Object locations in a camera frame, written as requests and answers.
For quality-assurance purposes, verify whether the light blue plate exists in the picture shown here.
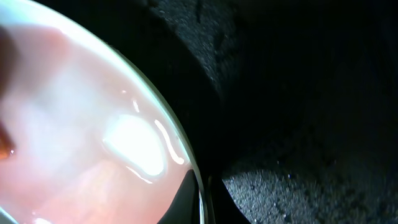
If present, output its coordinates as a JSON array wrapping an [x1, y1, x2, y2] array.
[[1, 1, 209, 224]]

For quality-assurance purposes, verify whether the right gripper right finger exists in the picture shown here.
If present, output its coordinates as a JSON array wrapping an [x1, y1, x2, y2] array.
[[208, 176, 250, 224]]

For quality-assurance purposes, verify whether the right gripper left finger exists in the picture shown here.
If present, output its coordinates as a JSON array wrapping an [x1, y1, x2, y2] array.
[[158, 170, 199, 224]]

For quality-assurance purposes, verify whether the round black tray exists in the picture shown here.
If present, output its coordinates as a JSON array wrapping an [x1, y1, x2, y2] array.
[[45, 0, 397, 223]]

